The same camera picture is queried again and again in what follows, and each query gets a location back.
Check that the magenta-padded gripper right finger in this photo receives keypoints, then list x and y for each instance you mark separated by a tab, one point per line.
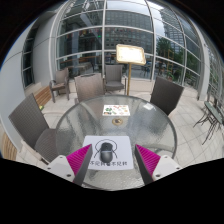
163	165

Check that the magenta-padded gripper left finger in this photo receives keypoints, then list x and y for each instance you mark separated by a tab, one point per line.
63	165

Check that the black computer mouse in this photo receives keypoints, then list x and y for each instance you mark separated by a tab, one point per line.
106	152

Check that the white mouse pad with drawing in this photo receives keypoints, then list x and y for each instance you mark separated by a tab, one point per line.
125	146

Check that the dark brown wicker chair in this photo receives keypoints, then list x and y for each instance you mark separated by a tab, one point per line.
166	95
28	121

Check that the wooden slat bench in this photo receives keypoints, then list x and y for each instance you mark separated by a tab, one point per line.
44	95
9	148

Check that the dark metal folding table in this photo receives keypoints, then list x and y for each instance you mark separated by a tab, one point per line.
215	115

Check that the colourful printed menu card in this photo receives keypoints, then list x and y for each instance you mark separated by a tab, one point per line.
116	110

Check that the grey wicker armchair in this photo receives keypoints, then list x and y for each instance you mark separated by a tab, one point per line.
62	76
89	87
114	73

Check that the gold framed sign stand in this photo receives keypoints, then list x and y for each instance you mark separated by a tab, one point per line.
130	54

